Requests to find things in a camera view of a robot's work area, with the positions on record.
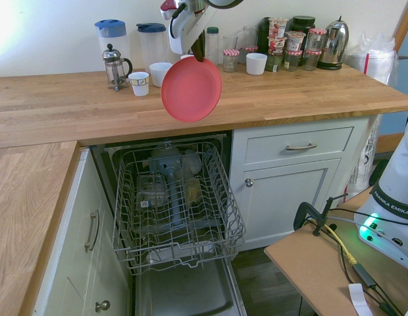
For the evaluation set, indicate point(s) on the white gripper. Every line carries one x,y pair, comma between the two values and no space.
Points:
184,31

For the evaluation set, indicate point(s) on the red plate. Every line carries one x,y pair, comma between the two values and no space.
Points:
191,92

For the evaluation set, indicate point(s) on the stainless dishwasher body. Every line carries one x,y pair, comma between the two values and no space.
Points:
103,164

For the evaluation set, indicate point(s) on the stainless dishwasher door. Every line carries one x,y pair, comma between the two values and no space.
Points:
184,289

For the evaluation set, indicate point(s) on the green capped clear bottle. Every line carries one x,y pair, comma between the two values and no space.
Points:
212,42

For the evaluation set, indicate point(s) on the clear drinking glass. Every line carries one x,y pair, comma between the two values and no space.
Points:
230,42

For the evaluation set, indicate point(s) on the checkered lid jam jar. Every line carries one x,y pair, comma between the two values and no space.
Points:
245,51
231,61
312,61
293,61

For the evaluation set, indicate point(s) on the dark blue lidded pitcher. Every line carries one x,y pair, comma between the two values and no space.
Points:
151,46

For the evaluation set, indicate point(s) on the wide white cup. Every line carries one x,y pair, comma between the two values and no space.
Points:
158,74

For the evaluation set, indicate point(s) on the tall clear glass jar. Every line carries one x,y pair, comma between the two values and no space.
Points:
250,36

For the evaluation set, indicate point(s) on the white ceramic cup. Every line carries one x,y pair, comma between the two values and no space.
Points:
256,64

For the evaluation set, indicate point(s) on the black tall container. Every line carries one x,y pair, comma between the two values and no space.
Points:
263,33

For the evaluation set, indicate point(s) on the patterned paper cup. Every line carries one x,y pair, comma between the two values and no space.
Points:
139,84

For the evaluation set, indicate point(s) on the green jar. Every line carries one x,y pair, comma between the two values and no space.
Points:
274,63

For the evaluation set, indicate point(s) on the red white yogurt pot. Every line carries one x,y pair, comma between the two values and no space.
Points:
278,28
277,45

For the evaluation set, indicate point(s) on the light blue lidded pitcher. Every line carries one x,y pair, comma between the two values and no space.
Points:
112,36

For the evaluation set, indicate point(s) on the glass french press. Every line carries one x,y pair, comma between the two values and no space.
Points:
113,70

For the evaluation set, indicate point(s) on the grey white yogurt pot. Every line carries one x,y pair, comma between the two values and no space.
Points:
295,41

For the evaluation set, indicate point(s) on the black lidded tub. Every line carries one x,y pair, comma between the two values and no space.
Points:
302,23

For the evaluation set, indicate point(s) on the clear upturned glass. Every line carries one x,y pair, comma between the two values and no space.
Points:
164,152

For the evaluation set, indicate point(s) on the white bowl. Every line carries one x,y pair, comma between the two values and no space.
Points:
192,161

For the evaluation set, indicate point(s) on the cream base cabinet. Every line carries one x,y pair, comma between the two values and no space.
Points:
237,158

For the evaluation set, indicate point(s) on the large checkered lid jar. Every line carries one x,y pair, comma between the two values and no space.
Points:
316,39

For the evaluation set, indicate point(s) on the cream cabinet drawer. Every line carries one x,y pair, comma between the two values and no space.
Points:
273,141

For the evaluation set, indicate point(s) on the stainless steel kettle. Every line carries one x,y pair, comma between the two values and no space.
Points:
334,42

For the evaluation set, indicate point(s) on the yellow plastic cup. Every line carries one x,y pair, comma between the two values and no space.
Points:
192,191

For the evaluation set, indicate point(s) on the round metal door knob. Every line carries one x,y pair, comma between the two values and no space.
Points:
249,182

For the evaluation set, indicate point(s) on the clear glass container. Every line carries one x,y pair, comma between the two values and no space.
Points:
151,191

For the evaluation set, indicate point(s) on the red straw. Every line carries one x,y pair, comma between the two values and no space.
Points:
366,64

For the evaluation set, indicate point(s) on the cream cupboard door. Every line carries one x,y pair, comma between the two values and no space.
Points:
289,204

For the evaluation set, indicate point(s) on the clear plastic bag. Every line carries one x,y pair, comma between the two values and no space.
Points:
378,62

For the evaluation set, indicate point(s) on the black screw clamp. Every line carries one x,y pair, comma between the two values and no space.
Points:
299,212

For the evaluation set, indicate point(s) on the white printed sack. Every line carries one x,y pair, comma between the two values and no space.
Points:
363,161

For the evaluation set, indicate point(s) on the blue door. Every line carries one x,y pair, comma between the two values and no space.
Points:
406,75

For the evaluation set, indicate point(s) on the brown mounting board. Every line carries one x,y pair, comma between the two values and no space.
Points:
306,263

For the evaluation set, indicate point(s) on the cream corner cabinet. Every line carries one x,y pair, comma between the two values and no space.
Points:
79,273

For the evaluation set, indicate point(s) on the round metal cabinet knob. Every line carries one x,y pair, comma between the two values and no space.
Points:
102,306

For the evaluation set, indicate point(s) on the white tape strip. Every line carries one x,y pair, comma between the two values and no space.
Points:
358,296

